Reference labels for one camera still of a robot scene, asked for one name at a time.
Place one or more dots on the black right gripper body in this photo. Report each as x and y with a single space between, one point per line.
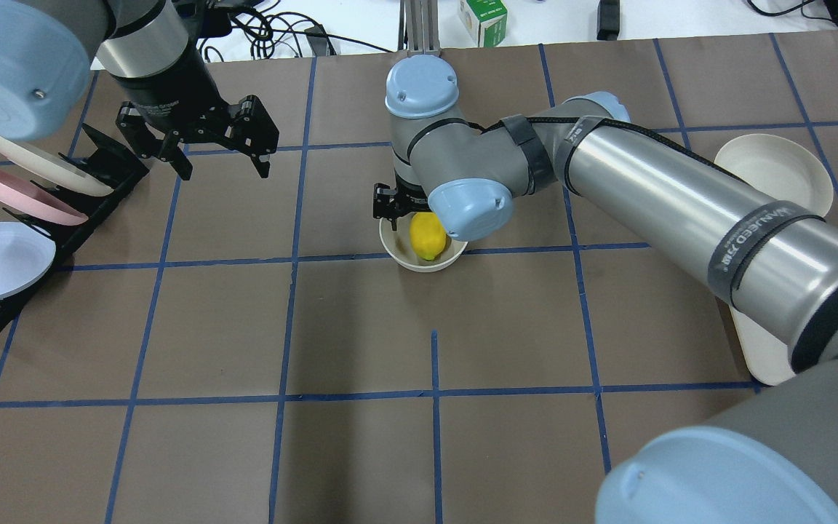
390 203

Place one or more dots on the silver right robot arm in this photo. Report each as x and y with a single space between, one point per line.
771 459

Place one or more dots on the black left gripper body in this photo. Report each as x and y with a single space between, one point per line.
169 93

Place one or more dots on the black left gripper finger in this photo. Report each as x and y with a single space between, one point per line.
253 132
146 145

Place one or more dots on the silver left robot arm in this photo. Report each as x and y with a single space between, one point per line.
150 49

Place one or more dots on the cream round plate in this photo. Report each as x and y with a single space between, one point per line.
779 168

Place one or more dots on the yellow lemon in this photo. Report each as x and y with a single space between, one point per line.
427 236

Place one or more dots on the green white carton box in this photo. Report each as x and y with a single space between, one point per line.
485 21

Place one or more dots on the cream rectangular tray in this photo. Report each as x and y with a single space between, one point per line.
766 357

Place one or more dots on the white ceramic bowl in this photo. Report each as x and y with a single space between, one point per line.
397 245

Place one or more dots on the cream plate in rack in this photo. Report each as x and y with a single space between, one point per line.
53 168

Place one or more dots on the pink plate in rack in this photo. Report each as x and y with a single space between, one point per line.
24 196

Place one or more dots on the black plate rack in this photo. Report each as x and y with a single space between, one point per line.
111 163

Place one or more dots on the aluminium frame post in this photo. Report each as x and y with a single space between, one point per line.
419 27

